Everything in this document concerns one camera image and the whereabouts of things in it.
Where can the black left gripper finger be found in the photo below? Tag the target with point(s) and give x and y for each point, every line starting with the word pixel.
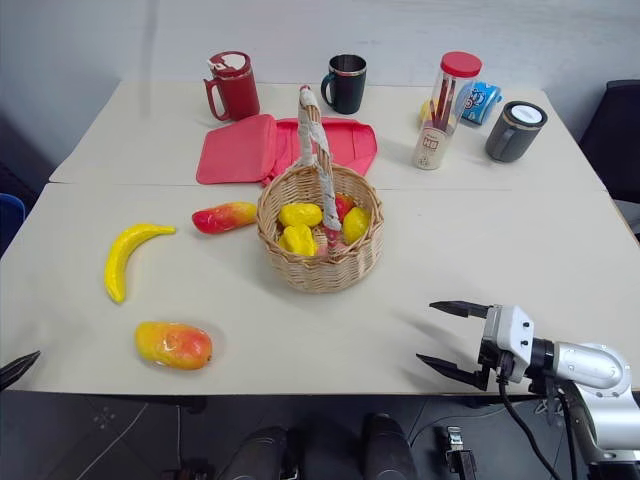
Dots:
pixel 17 369

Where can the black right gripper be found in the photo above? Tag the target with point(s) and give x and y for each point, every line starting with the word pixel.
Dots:
pixel 492 362

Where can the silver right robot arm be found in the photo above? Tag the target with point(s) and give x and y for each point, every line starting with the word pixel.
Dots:
pixel 590 367

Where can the dark rounded shape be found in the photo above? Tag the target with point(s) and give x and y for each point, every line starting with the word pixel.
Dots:
pixel 262 455
pixel 387 447

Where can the blue chair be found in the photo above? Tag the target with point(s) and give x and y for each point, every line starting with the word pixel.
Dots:
pixel 10 220

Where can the yellow toy pear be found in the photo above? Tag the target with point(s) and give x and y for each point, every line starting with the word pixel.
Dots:
pixel 356 225

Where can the pink toy peach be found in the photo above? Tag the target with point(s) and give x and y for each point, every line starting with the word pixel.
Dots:
pixel 334 247

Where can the yellow toy banana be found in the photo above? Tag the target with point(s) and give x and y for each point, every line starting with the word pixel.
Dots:
pixel 120 255

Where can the large yellow orange toy mango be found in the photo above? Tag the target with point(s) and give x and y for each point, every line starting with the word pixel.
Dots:
pixel 172 346

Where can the red toy apple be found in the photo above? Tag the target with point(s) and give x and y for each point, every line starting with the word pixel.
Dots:
pixel 344 205

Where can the yellow toy starfruit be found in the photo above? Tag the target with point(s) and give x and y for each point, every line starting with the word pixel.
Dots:
pixel 297 241

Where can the yellow toy lemon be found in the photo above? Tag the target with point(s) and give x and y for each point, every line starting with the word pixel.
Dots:
pixel 300 214

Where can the grey lidded mug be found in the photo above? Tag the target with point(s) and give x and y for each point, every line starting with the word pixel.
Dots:
pixel 515 132

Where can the clear pencil tube red lid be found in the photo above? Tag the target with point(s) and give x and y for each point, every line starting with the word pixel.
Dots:
pixel 440 120

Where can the small yellow object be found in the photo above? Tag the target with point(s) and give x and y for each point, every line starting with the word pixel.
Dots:
pixel 426 112

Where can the blue white snack packet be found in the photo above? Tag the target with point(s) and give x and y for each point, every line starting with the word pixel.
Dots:
pixel 482 102

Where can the black chair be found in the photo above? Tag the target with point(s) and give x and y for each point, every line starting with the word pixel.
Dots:
pixel 615 145

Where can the slim red yellow toy mango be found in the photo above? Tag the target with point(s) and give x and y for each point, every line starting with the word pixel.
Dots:
pixel 222 217

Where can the black mug with steel lining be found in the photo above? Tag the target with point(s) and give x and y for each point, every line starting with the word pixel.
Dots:
pixel 347 85

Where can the pink plastic box lid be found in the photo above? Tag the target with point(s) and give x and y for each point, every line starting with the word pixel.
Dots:
pixel 235 150

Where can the red lidded mug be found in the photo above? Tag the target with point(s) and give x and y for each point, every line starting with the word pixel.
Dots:
pixel 235 92

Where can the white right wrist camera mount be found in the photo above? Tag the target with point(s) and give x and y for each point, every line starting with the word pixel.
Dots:
pixel 512 332

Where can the metal clamp bracket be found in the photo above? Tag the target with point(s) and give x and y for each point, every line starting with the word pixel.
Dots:
pixel 459 452

